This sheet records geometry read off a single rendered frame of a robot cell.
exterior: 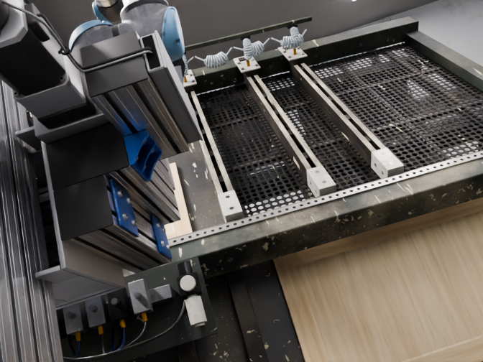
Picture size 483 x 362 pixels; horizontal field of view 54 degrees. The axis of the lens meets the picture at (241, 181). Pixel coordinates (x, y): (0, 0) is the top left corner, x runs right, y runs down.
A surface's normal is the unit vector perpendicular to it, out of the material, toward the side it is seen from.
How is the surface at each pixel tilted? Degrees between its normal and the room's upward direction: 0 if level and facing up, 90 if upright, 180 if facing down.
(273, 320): 90
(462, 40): 90
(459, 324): 90
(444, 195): 147
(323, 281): 90
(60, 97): 180
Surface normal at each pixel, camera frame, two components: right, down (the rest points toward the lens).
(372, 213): 0.24, 0.55
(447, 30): -0.12, -0.33
